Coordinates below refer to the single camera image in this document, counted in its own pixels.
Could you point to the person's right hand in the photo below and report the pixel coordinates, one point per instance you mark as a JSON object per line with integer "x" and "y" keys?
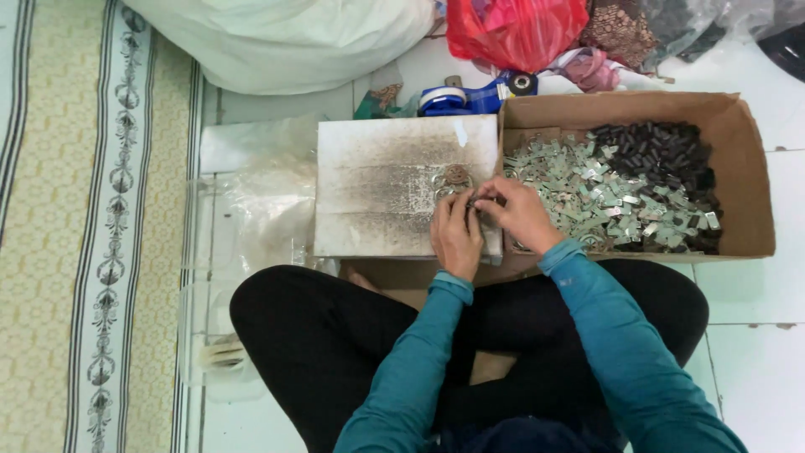
{"x": 522, "y": 214}

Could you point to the person's left hand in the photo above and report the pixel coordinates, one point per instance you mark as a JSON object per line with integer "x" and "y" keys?
{"x": 454, "y": 236}

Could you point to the small dark metal part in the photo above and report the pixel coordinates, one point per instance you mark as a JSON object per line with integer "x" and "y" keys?
{"x": 476, "y": 202}

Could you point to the metal key rings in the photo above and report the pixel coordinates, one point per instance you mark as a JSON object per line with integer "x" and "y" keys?
{"x": 443, "y": 184}

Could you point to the round bronze metal die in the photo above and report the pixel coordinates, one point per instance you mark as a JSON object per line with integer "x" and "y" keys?
{"x": 456, "y": 173}

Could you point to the white stained work block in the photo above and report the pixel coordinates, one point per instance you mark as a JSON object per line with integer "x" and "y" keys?
{"x": 405, "y": 185}

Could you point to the heap of silver metal clips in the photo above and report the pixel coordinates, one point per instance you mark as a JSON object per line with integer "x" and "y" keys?
{"x": 597, "y": 195}

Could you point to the person's bare foot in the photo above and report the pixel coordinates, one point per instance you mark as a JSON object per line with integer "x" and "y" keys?
{"x": 368, "y": 284}

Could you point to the brown cardboard box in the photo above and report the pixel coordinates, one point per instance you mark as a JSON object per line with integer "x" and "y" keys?
{"x": 635, "y": 176}

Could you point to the blue tape dispenser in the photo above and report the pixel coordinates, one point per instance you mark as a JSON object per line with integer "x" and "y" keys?
{"x": 471, "y": 97}

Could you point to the heap of dark metal pieces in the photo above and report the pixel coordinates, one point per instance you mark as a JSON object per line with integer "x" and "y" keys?
{"x": 660, "y": 151}

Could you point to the green patterned fabric scrap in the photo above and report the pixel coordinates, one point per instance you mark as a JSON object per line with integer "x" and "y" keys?
{"x": 380, "y": 100}

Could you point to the pink crumpled cloth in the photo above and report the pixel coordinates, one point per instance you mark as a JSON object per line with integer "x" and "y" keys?
{"x": 588, "y": 70}

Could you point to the person's black trousers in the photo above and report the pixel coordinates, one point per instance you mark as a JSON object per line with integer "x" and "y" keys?
{"x": 327, "y": 340}

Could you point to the red plastic bag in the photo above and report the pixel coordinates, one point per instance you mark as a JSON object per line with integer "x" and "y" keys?
{"x": 515, "y": 31}

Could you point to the clear plastic bag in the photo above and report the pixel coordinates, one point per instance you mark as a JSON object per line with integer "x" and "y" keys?
{"x": 251, "y": 251}

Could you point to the brown lace fabric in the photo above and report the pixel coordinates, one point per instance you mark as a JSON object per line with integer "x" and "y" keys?
{"x": 619, "y": 31}

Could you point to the clear bag of dark items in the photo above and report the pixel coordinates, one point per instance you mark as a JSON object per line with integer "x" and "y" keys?
{"x": 698, "y": 25}

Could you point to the large white sack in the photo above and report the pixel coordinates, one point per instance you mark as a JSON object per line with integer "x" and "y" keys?
{"x": 283, "y": 41}

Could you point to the patterned yellow floor mat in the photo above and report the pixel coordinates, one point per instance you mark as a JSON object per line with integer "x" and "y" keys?
{"x": 94, "y": 226}

